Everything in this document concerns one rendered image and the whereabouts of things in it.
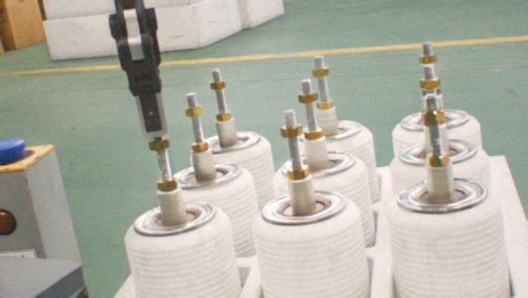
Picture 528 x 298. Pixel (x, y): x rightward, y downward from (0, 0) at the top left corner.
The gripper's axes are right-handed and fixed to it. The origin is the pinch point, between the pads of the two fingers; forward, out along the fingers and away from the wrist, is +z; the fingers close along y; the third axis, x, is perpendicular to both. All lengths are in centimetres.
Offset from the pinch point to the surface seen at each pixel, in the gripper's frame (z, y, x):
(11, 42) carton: 34, -390, -80
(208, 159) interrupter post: 8.0, -10.2, 4.4
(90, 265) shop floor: 36, -57, -16
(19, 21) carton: 24, -393, -74
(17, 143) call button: 2.4, -8.1, -13.4
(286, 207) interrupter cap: 9.9, 2.7, 10.1
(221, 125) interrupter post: 7.6, -21.4, 6.7
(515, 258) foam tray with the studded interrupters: 16.9, 7.1, 28.8
